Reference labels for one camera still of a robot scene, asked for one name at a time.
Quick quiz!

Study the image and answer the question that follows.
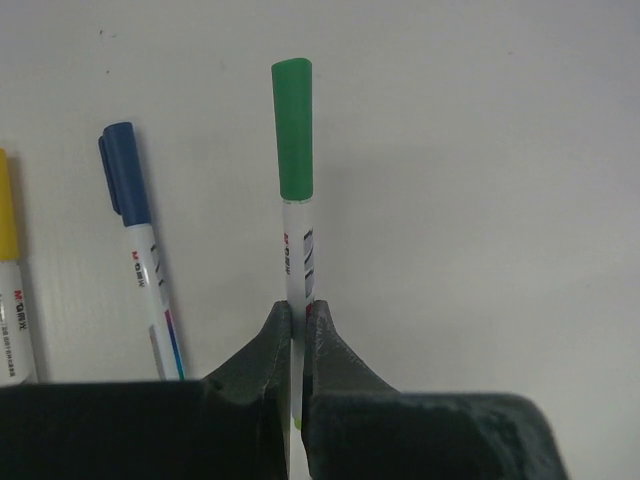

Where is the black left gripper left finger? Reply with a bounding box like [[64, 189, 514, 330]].
[[1, 301, 291, 479]]

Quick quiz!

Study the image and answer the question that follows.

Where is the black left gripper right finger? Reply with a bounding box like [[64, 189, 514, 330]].
[[302, 300, 569, 479]]

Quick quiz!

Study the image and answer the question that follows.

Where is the green whiteboard marker pen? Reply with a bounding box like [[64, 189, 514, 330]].
[[283, 200, 315, 429]]

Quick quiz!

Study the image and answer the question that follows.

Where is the blue whiteboard marker pen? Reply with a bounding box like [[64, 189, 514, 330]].
[[125, 224, 185, 381]]

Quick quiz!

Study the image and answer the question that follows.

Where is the yellow whiteboard marker pen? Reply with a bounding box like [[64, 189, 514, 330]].
[[1, 260, 37, 387]]

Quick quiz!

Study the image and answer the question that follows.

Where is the yellow pen cap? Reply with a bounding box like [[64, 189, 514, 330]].
[[0, 149, 20, 262]]

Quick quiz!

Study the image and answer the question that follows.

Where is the blue pen cap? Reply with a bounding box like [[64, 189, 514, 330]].
[[98, 122, 151, 227]]

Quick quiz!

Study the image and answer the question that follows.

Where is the green pen cap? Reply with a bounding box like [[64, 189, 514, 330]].
[[271, 58, 313, 202]]

